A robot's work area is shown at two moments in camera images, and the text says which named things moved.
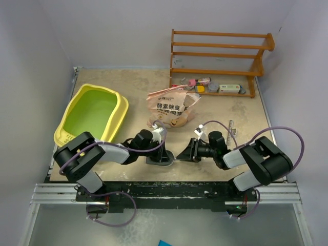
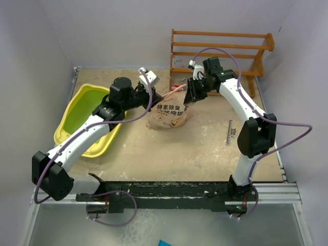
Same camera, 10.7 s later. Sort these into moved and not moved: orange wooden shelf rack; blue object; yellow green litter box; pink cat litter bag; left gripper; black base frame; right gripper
Moved: right gripper; pink cat litter bag; left gripper
Not moved: blue object; yellow green litter box; orange wooden shelf rack; black base frame
